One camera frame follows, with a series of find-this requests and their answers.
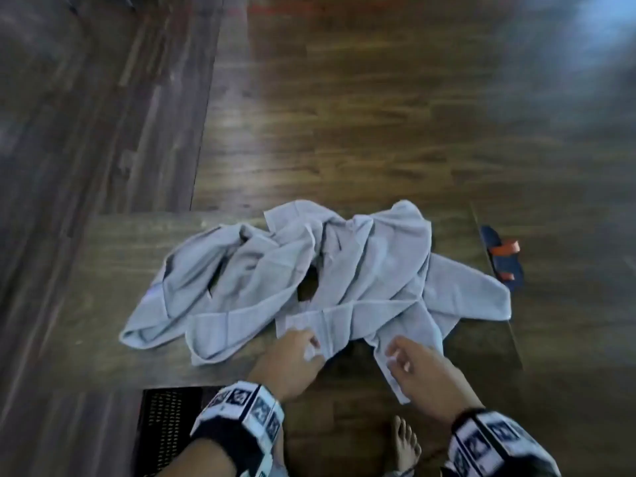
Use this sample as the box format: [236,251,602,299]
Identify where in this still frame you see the person's left hand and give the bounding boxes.
[247,328,327,403]

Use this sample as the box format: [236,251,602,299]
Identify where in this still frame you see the light grey smooth towel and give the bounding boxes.
[119,222,319,367]

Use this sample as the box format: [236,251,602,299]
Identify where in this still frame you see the person's bare foot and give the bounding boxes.
[390,415,422,475]

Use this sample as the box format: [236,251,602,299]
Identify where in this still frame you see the person's right hand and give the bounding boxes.
[385,336,483,425]

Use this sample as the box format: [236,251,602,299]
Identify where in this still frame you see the blue sandal orange strap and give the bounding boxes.
[479,225,525,292]

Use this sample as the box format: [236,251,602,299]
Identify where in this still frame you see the grey terry towel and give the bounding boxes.
[263,199,433,343]

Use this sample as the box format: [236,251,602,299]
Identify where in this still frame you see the black plastic mesh basket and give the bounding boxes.
[132,387,205,477]

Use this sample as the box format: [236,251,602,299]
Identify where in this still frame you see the black left wrist marker band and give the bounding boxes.
[190,381,285,477]

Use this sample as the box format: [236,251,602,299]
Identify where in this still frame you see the grey terry towel checkered stripe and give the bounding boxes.
[274,252,513,405]

